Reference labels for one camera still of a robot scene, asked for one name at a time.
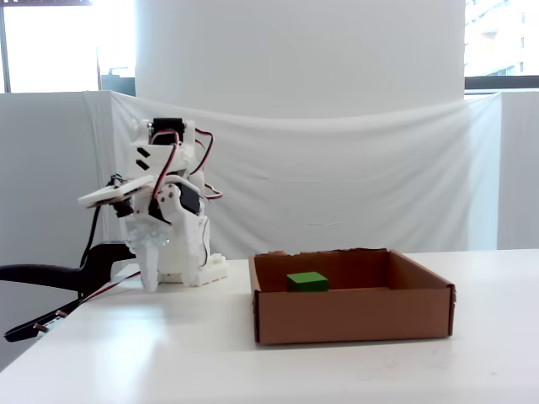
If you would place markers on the white fixed gripper finger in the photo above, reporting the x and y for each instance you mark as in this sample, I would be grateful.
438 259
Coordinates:
191 248

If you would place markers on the white round column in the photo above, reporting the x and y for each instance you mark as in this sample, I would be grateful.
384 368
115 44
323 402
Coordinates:
295 50

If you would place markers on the white camera mount with board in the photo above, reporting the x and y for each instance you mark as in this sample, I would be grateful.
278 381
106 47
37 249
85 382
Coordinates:
113 194

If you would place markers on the white partition panel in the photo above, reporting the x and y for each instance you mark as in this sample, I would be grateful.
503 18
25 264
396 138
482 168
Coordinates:
46 177
520 168

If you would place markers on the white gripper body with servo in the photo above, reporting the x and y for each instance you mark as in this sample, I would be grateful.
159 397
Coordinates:
148 227

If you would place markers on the white cloth backdrop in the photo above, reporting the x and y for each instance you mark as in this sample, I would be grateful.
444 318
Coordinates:
337 177

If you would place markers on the bright glass window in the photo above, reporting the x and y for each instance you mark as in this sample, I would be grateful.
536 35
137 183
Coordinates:
50 46
501 38

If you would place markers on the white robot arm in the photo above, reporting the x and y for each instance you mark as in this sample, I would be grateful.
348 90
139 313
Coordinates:
162 160

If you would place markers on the white moving gripper finger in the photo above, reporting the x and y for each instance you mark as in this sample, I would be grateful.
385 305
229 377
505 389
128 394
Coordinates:
149 265

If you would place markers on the green cube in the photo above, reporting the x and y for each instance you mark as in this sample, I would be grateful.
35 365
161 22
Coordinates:
307 281

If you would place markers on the brown cardboard box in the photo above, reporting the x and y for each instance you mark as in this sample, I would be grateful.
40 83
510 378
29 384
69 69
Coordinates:
353 313

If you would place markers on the black table clamp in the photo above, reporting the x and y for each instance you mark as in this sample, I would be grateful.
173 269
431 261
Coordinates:
101 261

